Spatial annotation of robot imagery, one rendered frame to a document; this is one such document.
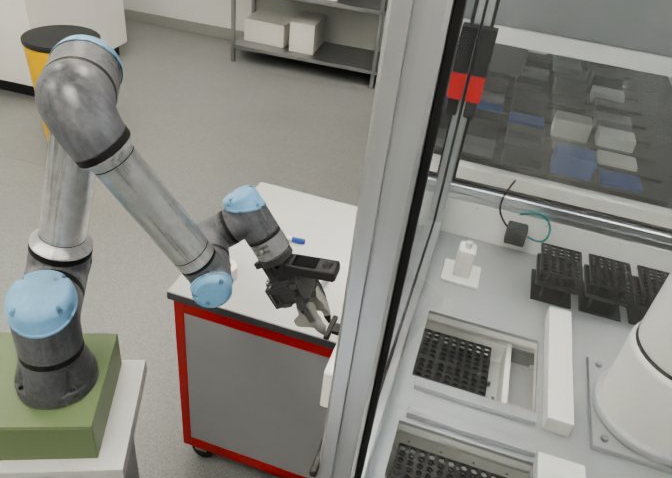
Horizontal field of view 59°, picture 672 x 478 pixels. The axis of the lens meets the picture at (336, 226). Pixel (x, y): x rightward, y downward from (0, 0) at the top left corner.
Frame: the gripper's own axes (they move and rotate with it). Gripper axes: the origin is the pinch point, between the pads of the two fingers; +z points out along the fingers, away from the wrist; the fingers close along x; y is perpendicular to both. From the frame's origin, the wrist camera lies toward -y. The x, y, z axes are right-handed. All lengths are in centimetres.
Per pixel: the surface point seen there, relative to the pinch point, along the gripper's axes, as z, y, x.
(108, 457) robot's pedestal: -5, 35, 37
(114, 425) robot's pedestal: -7.1, 37.5, 30.3
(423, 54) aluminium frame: -57, -59, 55
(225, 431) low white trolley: 39, 64, -11
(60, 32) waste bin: -102, 193, -186
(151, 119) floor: -34, 209, -228
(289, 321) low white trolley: 5.5, 19.2, -12.2
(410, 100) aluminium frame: -54, -57, 55
